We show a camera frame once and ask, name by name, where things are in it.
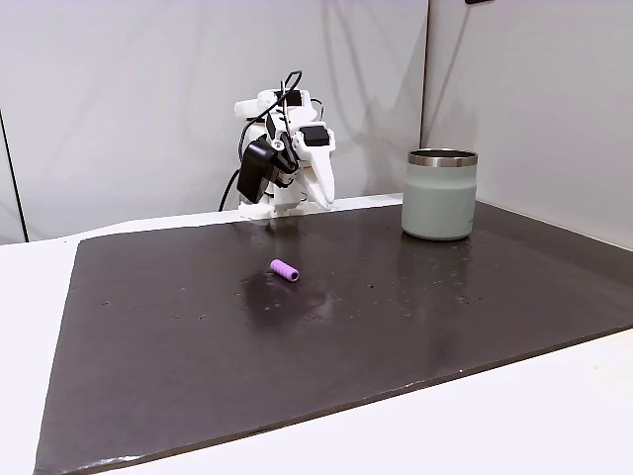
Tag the purple pen grip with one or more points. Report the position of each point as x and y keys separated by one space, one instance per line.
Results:
x=285 y=271

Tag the grey-green cup steel rim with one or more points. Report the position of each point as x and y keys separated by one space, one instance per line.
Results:
x=439 y=203

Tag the dark brown table mat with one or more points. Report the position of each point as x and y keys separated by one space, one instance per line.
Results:
x=316 y=346

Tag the black oval camera box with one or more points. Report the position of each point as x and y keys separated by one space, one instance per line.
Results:
x=253 y=170

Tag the black wall-mounted object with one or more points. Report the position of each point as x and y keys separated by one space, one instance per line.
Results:
x=479 y=1

